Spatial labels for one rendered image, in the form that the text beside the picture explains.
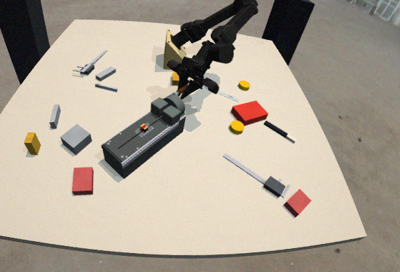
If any red rectangular block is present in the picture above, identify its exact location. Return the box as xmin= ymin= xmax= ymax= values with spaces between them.
xmin=72 ymin=167 xmax=94 ymax=196
xmin=230 ymin=101 xmax=268 ymax=125
xmin=284 ymin=189 xmax=311 ymax=218

